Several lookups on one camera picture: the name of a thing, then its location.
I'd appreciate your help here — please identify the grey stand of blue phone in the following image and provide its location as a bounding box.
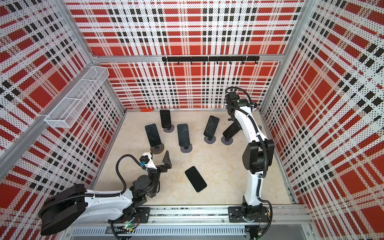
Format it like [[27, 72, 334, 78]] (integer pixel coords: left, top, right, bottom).
[[221, 136, 234, 146]]

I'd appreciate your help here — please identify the black phone on wooden stand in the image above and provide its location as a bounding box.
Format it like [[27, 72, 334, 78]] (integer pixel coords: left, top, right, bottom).
[[145, 124, 162, 148]]

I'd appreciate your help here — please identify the white wire mesh basket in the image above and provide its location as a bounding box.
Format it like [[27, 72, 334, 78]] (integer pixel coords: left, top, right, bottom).
[[45, 66, 109, 129]]

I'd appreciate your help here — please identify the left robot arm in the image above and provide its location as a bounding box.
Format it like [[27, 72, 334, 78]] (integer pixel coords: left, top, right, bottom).
[[38, 151, 172, 237]]

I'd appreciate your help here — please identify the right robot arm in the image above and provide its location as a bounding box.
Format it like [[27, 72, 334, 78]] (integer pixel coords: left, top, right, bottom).
[[222, 87, 275, 213]]

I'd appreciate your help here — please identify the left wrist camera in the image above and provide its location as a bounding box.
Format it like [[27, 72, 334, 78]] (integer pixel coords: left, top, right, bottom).
[[140, 153, 157, 172]]

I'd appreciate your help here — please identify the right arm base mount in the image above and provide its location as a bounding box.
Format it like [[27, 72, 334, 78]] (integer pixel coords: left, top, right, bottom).
[[228, 200, 273, 240]]

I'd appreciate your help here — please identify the grey centre phone stand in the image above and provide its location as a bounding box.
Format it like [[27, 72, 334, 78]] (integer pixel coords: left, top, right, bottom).
[[180, 144, 193, 154]]

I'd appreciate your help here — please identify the wooden-base phone stand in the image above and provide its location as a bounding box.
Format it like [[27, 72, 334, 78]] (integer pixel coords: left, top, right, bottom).
[[150, 143, 165, 155]]

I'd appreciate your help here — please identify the black phone with pink edge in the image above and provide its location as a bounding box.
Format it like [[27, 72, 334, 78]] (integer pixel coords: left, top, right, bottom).
[[204, 116, 220, 139]]

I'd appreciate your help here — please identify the black phone at back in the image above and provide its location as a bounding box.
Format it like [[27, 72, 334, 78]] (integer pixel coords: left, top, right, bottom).
[[160, 110, 172, 129]]

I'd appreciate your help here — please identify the black phone with white sticker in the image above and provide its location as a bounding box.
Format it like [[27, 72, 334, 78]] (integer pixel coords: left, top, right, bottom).
[[185, 166, 207, 193]]

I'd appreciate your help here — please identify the blue-edged phone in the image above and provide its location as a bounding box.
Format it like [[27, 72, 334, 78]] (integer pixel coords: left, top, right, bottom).
[[223, 122, 242, 140]]

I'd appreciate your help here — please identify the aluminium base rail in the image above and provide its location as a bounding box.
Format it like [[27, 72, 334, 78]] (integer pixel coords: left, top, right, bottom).
[[61, 204, 319, 240]]

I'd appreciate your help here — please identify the grey stand at back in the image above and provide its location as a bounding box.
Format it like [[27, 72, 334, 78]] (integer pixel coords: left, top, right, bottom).
[[163, 125, 175, 133]]

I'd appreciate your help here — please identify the black hook rail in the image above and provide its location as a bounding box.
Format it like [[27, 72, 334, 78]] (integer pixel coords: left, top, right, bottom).
[[162, 56, 260, 64]]

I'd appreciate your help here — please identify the black phone in centre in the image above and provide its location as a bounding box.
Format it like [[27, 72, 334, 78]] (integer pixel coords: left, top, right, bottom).
[[177, 124, 191, 148]]

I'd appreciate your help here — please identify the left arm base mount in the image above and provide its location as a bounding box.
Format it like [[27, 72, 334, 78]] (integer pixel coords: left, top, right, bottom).
[[108, 207, 151, 240]]

